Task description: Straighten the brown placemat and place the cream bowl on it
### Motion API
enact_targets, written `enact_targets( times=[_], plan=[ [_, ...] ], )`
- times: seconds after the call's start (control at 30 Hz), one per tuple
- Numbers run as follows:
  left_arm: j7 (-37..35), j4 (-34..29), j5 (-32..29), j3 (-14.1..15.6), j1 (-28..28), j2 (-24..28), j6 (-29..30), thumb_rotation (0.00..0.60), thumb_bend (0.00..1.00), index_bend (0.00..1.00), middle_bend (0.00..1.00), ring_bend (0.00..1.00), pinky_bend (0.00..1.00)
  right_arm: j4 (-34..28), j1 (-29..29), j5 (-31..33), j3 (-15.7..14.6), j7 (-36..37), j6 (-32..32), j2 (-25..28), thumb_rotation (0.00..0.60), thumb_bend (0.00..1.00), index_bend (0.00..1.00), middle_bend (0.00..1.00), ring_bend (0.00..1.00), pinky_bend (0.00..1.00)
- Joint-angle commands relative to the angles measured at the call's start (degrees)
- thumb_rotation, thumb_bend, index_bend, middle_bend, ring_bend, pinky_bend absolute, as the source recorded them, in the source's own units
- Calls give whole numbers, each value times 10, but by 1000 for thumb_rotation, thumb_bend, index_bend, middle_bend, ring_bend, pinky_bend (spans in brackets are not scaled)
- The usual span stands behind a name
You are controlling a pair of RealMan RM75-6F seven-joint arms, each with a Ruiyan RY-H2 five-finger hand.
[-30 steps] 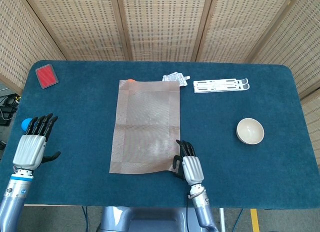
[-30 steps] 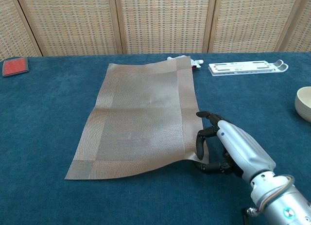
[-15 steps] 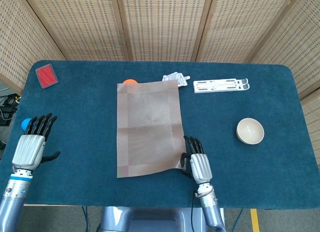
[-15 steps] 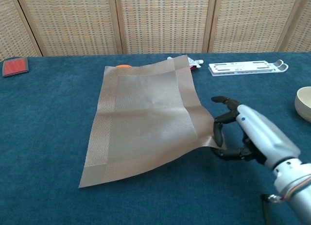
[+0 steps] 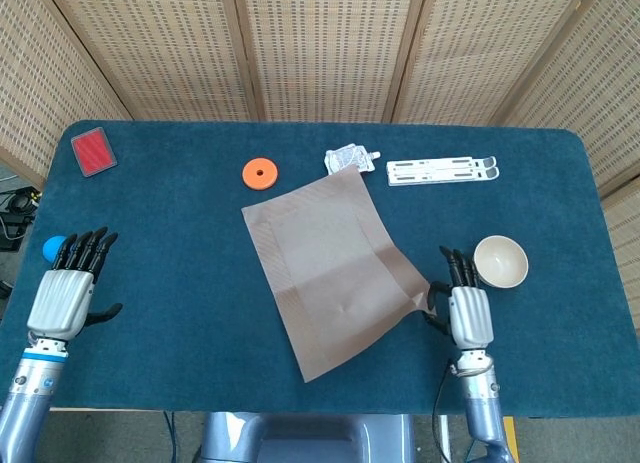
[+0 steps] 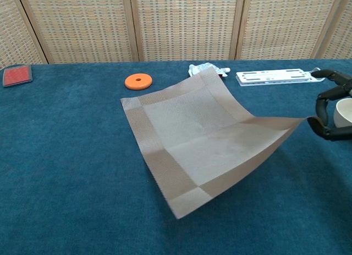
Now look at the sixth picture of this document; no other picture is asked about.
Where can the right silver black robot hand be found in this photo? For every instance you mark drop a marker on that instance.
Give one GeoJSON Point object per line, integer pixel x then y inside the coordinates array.
{"type": "Point", "coordinates": [321, 106]}

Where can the white round bowl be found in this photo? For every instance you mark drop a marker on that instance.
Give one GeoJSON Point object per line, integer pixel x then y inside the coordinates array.
{"type": "Point", "coordinates": [343, 113]}

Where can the brown woven placemat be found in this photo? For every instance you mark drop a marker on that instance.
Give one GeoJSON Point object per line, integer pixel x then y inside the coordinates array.
{"type": "Point", "coordinates": [206, 128]}

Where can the white folding laptop stand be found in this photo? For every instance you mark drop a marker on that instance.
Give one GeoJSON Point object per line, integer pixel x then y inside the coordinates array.
{"type": "Point", "coordinates": [269, 76]}

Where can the silver spout pouch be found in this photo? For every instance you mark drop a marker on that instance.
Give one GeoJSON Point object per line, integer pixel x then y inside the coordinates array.
{"type": "Point", "coordinates": [193, 69]}

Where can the woven wooden folding screen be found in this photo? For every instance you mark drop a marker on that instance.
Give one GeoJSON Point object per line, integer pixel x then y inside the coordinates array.
{"type": "Point", "coordinates": [178, 23]}

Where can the orange disc with hole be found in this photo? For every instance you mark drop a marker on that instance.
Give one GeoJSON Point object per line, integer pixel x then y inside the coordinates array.
{"type": "Point", "coordinates": [143, 84]}

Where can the teal table cover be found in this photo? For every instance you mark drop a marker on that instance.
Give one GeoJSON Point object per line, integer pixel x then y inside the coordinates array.
{"type": "Point", "coordinates": [55, 156]}

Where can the red card box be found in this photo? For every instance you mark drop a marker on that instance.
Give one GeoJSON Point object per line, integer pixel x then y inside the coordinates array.
{"type": "Point", "coordinates": [17, 76]}

